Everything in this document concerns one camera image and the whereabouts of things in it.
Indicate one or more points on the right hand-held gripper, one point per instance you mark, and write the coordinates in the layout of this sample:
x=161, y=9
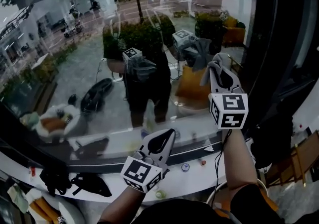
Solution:
x=229, y=111

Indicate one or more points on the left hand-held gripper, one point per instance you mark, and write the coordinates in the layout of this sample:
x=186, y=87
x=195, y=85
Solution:
x=142, y=173

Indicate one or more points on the grey knitted cloth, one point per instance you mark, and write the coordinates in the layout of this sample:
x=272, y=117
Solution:
x=216, y=60

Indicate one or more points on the large glass window pane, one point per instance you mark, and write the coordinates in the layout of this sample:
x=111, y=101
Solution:
x=82, y=56

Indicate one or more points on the person's left forearm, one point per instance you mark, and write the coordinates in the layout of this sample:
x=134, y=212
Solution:
x=119, y=208

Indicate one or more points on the person's right forearm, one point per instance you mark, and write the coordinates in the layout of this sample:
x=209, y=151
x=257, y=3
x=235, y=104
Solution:
x=239, y=163

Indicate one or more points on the pale green cloth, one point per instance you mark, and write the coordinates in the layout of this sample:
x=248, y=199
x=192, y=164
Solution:
x=17, y=198

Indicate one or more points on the small yellow-green round object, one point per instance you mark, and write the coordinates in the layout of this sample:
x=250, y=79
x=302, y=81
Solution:
x=161, y=194

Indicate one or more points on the white window ledge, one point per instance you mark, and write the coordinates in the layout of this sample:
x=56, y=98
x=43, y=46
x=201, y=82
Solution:
x=189, y=183

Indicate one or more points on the small brown object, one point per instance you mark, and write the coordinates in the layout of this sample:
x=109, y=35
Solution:
x=203, y=162

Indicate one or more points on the white paper scrap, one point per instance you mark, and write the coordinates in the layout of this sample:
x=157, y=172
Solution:
x=209, y=148

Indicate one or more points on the person's black clothing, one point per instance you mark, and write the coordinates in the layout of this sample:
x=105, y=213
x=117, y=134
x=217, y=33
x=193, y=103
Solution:
x=174, y=213

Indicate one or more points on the black backpack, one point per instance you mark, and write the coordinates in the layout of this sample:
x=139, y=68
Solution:
x=271, y=138

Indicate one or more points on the white fluffy armchair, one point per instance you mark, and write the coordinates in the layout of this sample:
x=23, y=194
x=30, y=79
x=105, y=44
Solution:
x=72, y=213

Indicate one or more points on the brown wooden chair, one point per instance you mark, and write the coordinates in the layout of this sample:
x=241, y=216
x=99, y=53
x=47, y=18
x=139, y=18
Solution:
x=299, y=160

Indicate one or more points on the small red packet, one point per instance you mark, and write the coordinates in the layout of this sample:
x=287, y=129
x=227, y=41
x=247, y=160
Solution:
x=32, y=172

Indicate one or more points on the large orange cushion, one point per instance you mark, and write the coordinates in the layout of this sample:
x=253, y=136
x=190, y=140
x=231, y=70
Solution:
x=271, y=203

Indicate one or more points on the dark metal window frame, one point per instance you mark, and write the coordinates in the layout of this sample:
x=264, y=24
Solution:
x=20, y=143

